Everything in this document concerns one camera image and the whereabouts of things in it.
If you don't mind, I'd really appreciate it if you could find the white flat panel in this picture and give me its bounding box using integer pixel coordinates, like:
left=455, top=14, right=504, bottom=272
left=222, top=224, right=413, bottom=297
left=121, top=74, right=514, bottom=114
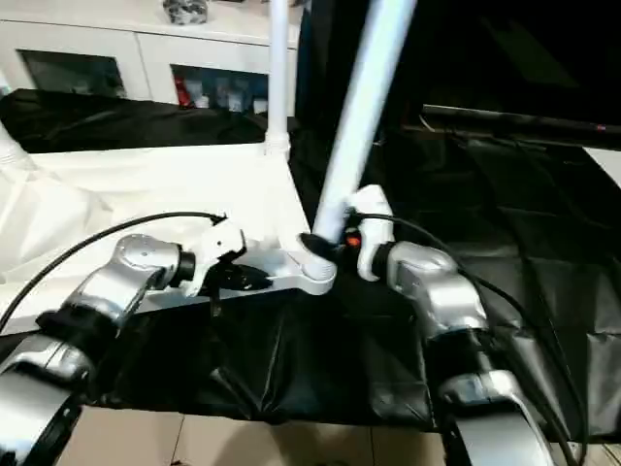
left=583, top=146, right=621, bottom=189

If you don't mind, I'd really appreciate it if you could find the black backdrop cloth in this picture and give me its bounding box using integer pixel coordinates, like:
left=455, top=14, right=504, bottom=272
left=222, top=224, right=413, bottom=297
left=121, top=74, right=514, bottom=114
left=293, top=0, right=621, bottom=148

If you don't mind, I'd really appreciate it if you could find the black plastic mat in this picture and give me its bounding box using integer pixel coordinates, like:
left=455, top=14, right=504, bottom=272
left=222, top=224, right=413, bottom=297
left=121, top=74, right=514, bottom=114
left=0, top=86, right=621, bottom=444

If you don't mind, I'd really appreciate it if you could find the white cabinet with glass doors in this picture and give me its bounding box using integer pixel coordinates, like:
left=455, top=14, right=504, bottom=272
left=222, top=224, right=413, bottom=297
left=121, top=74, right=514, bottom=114
left=0, top=17, right=303, bottom=118

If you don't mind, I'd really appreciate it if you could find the black bundle on cabinet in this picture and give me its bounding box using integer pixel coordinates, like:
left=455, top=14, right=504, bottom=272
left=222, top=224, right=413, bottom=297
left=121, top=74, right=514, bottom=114
left=162, top=0, right=211, bottom=27

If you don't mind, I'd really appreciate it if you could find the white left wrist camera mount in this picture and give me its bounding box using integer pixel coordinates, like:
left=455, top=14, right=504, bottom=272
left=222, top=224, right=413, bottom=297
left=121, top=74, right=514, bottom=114
left=186, top=219, right=249, bottom=301

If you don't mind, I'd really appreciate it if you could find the white plastic table leg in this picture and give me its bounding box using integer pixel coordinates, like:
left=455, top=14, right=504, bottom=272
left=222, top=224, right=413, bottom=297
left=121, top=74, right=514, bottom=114
left=263, top=0, right=293, bottom=160
left=310, top=0, right=419, bottom=245
left=0, top=120, right=34, bottom=172

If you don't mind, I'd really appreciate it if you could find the white plastic table top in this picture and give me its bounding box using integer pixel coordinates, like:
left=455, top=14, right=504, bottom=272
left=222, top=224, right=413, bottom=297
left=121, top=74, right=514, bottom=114
left=0, top=140, right=340, bottom=337

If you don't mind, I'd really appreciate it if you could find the black metal rod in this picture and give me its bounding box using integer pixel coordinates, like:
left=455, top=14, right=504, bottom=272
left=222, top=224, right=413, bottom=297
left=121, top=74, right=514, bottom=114
left=419, top=103, right=621, bottom=141

